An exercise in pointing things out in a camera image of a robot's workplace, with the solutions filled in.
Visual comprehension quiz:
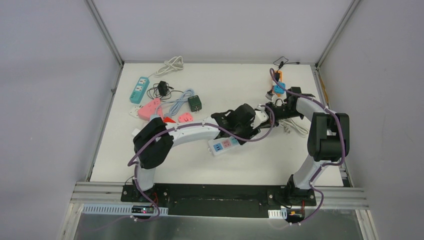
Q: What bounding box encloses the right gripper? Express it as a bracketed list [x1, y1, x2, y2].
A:
[255, 102, 303, 129]

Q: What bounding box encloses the white long power strip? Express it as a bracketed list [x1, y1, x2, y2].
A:
[207, 127, 292, 157]

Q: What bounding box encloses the dark green cube adapter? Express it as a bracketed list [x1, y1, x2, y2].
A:
[187, 95, 203, 112]

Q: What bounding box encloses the pink square plug adapter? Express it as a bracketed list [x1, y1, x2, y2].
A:
[178, 112, 194, 123]

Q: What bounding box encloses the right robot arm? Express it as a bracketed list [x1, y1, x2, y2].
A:
[266, 87, 350, 207]

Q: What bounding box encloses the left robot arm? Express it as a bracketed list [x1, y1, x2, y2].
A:
[127, 103, 276, 203]

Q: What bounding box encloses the small white plug adapter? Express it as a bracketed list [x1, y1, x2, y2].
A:
[131, 129, 138, 137]

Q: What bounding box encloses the light blue square adapter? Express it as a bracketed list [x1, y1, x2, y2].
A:
[272, 81, 286, 97]

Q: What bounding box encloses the orange power strip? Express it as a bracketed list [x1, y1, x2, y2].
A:
[274, 70, 283, 82]

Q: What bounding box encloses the red cube adapter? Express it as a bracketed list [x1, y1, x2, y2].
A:
[163, 117, 176, 123]

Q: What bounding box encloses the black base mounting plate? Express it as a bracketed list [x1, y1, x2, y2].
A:
[120, 183, 317, 218]

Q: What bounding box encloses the pink triangular power strip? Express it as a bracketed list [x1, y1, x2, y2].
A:
[137, 97, 164, 121]

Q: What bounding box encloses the light blue power strip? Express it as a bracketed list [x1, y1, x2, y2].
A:
[149, 114, 160, 121]

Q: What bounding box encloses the teal power strip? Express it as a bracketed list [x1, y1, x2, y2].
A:
[129, 76, 150, 104]

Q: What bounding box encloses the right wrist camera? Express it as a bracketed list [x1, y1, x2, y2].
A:
[265, 92, 274, 101]

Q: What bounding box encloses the light blue coiled cable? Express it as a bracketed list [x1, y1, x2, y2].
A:
[153, 88, 195, 117]

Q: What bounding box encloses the black power adapter with cable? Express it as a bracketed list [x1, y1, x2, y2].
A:
[146, 80, 182, 101]

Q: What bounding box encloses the white coiled cable top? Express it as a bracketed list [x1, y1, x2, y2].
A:
[147, 55, 184, 79]

